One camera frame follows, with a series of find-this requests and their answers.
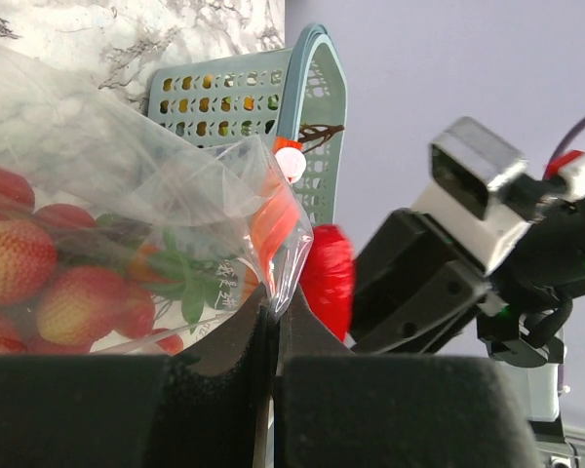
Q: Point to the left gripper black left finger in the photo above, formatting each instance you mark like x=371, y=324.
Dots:
x=204, y=407

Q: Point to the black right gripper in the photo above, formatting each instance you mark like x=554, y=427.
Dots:
x=416, y=289

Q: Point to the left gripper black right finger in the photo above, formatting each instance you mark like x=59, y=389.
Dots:
x=334, y=408

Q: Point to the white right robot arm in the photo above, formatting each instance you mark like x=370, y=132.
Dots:
x=539, y=388

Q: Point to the light blue plastic basket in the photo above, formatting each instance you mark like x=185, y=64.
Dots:
x=271, y=94

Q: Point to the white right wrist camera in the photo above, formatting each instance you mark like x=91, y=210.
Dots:
x=472, y=170

